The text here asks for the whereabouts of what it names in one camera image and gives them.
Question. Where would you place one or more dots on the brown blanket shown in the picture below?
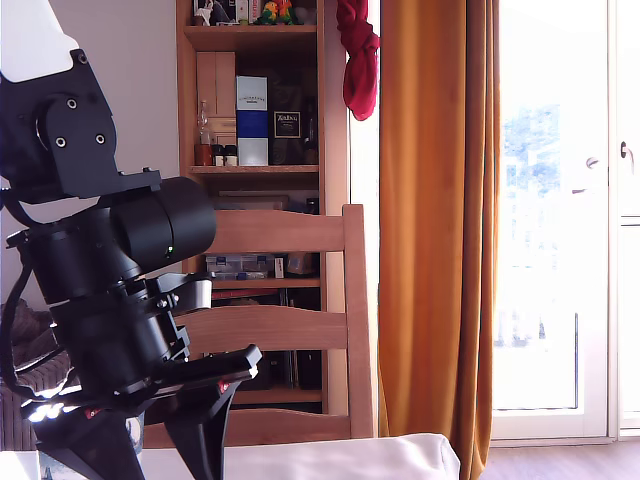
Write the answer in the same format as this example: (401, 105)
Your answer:
(35, 330)

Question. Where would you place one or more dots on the black storage box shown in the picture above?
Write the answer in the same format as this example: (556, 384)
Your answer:
(266, 382)

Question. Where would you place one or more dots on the grey wicker sofa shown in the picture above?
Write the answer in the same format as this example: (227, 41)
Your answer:
(12, 425)

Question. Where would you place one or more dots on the white tablecloth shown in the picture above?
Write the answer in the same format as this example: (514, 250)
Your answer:
(325, 460)

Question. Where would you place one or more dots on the red book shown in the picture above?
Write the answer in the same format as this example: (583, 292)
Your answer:
(250, 294)

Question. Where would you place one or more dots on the clear plastic organiser box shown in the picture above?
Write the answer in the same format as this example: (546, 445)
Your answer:
(240, 266)

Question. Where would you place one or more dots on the small white box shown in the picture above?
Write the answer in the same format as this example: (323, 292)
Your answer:
(279, 267)

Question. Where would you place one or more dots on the brown paper bag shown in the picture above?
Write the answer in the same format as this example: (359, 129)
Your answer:
(300, 264)

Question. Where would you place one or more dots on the wooden ladder-back chair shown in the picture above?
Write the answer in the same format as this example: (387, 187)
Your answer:
(280, 232)

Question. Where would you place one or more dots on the clear glass bottle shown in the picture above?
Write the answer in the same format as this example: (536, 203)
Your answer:
(203, 149)

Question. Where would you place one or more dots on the small dark-lidded jar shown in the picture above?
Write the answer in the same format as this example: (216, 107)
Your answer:
(218, 155)
(231, 155)

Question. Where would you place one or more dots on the white and blue carton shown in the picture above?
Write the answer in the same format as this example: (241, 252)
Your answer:
(252, 124)

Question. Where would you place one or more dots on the plain wooden box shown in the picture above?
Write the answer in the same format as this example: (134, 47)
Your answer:
(216, 84)

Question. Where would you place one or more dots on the black bottle carton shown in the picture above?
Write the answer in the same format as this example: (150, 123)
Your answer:
(287, 125)

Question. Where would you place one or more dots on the dark glass bottle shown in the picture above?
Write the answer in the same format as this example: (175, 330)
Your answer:
(310, 139)

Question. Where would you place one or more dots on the orange curtain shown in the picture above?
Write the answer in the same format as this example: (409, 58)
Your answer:
(435, 225)

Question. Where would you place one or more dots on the tall wooden bookshelf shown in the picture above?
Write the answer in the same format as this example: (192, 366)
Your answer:
(255, 36)

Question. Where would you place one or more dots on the black and white photo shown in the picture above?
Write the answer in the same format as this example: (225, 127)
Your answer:
(211, 10)

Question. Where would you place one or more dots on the knotted red cloth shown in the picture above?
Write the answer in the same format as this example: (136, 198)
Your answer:
(360, 84)

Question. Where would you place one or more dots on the white and red carton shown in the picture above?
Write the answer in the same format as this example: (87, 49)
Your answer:
(246, 10)

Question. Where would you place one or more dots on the green parrot figurine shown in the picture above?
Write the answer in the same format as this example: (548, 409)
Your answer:
(267, 14)

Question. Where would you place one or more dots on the orange parrot figurine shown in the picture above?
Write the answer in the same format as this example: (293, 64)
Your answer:
(285, 10)

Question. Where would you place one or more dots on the white glazed balcony door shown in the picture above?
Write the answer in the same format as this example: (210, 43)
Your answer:
(593, 300)

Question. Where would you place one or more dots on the grey camera box with bracket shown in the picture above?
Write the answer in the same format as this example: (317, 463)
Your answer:
(200, 295)

